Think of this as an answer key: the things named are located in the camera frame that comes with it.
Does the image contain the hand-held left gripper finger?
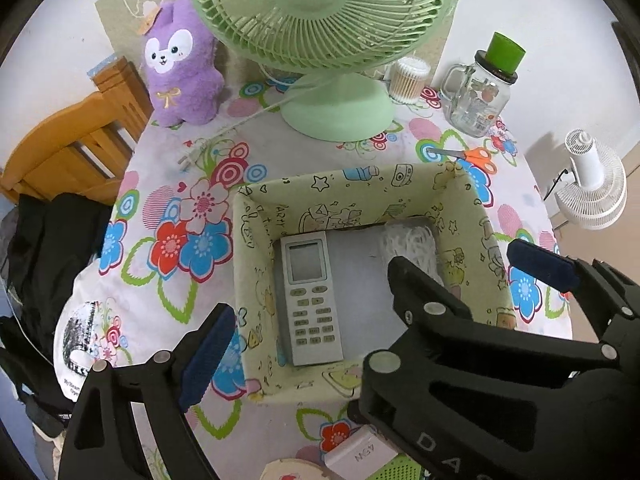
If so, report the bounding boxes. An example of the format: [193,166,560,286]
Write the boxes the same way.
[62,302,237,480]

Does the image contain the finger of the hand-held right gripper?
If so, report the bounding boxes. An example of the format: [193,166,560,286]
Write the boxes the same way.
[506,238,640,362]
[360,255,621,411]

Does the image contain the white mesh packet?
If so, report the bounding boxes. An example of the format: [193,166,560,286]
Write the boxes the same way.
[378,220,441,286]

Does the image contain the cartoon print fabric storage box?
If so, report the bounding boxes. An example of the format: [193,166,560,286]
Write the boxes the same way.
[232,162,518,405]

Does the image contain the white charger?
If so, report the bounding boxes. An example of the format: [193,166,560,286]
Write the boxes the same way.
[324,424,401,479]

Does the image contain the white floor fan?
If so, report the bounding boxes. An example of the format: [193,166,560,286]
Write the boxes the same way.
[552,129,629,231]

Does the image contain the white remote control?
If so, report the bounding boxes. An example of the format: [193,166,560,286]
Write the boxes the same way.
[279,232,346,367]

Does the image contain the white printed bag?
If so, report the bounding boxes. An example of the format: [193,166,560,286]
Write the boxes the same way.
[52,277,132,403]

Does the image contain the orange scissors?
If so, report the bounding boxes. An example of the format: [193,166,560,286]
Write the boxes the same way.
[426,146,497,175]

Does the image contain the green perforated oval case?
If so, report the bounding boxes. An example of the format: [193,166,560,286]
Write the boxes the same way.
[372,454,428,480]

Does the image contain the round beige disc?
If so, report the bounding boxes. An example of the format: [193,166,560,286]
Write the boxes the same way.
[260,457,332,480]

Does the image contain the floral tablecloth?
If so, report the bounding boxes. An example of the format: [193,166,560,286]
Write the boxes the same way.
[52,74,574,480]

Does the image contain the glass mug jar green lid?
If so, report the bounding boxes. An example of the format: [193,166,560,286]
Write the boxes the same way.
[440,31,527,137]

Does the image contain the black bag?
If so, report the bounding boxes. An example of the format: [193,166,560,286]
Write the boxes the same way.
[0,312,71,436]

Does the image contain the black jacket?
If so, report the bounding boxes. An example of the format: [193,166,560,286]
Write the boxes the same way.
[7,191,119,313]

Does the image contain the cotton swab container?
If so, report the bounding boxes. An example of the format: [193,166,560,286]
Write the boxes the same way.
[388,57,432,106]

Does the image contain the wooden chair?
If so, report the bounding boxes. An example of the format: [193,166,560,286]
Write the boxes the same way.
[0,55,156,207]

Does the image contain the purple plush toy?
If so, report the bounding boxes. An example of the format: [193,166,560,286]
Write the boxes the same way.
[141,0,227,129]

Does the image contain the blue patterned cloth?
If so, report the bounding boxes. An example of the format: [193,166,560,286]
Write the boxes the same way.
[86,54,121,77]

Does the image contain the green desk fan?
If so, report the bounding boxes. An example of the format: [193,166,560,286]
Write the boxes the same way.
[187,0,453,142]

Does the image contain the black floor fan cable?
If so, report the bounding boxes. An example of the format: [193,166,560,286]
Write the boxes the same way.
[544,166,575,202]

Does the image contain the white fan power cord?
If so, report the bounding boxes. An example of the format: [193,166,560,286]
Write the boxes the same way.
[176,85,313,172]

